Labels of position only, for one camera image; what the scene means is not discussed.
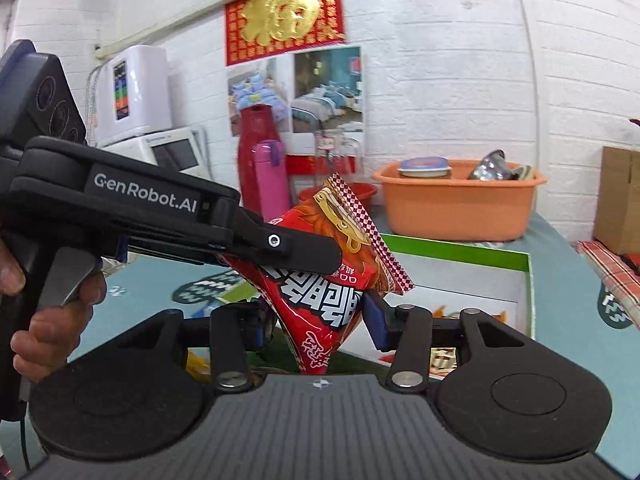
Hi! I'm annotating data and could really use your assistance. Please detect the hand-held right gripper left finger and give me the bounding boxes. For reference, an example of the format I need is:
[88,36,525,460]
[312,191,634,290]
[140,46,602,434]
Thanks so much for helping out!
[150,303,274,394]

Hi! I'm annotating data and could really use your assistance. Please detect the red and gold wall poster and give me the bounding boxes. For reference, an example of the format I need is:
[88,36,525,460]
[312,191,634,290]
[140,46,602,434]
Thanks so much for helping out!
[223,0,347,67]

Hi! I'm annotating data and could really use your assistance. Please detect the red snack packet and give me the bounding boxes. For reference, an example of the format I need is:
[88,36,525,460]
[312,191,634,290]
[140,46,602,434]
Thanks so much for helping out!
[217,172,416,376]

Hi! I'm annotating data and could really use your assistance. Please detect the white wall pipe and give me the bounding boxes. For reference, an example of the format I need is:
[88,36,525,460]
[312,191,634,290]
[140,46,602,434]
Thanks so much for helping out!
[94,0,229,60]

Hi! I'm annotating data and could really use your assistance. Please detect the person's left hand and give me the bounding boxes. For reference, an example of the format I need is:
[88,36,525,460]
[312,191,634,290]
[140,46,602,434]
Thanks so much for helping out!
[0,239,108,384]

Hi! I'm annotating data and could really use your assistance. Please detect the bedding photo wall poster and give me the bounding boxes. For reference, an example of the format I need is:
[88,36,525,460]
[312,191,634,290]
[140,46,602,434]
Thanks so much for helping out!
[227,46,365,137]

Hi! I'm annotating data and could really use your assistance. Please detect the brown cardboard box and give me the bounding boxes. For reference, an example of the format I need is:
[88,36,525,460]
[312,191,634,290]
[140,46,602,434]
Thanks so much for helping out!
[594,146,640,256]

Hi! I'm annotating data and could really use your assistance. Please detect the white water purifier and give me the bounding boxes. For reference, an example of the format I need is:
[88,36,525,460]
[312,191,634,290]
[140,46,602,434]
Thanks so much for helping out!
[92,45,174,147]

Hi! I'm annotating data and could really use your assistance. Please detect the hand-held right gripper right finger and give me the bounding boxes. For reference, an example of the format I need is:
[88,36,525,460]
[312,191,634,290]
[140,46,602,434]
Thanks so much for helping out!
[364,291,527,393]

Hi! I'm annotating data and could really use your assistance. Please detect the clear glass jar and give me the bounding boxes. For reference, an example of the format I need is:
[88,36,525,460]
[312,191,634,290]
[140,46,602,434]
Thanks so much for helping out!
[315,130,364,177]

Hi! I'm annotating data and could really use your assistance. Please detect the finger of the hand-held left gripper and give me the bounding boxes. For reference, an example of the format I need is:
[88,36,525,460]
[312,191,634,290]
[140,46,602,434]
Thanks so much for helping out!
[220,201,344,276]

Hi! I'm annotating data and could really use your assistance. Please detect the pink bottle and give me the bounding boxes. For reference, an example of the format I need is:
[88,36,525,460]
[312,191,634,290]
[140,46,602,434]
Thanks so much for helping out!
[251,141,291,224]

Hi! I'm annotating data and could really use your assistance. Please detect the plaid cloth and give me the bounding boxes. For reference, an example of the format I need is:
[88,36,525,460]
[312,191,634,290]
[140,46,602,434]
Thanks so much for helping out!
[575,239,640,307]

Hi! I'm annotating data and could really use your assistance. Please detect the green woven storage box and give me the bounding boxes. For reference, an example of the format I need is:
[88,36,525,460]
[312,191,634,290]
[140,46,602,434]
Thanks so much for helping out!
[185,232,535,378]

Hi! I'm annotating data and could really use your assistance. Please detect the orange plastic basin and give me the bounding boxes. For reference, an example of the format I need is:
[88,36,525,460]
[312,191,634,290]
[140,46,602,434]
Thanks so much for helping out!
[372,160,548,242]

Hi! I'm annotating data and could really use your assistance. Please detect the red plastic basket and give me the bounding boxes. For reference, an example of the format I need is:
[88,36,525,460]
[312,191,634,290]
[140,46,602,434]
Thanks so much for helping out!
[298,183,378,211]

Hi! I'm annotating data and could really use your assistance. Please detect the round tin with lid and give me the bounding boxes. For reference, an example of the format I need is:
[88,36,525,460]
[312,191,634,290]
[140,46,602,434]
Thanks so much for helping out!
[398,157,453,180]

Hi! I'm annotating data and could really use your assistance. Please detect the metal bowl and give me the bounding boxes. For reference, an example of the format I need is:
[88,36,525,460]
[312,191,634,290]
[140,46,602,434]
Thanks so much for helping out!
[468,150,509,181]

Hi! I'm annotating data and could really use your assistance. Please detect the teal printed tablecloth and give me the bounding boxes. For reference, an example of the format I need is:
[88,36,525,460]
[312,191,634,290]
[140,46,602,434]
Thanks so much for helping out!
[0,210,640,480]

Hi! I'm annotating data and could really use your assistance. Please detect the white appliance with screen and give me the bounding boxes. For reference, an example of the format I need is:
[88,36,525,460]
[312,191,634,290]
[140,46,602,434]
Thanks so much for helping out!
[102,127,214,179]

